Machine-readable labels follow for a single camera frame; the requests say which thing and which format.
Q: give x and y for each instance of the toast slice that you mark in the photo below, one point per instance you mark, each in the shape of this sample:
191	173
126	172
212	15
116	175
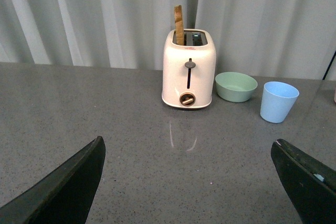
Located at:
179	26

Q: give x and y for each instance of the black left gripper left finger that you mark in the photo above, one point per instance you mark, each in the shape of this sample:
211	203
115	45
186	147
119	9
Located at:
63	196

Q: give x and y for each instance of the white toaster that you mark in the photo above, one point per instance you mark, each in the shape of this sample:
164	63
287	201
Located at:
189	70

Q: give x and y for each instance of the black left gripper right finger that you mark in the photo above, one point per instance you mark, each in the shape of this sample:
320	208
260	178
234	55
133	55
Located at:
309	184

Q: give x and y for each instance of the blue cup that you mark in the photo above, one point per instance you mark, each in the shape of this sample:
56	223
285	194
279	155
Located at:
277	100

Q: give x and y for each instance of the green bowl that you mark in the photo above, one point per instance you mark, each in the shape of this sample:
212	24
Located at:
235	87

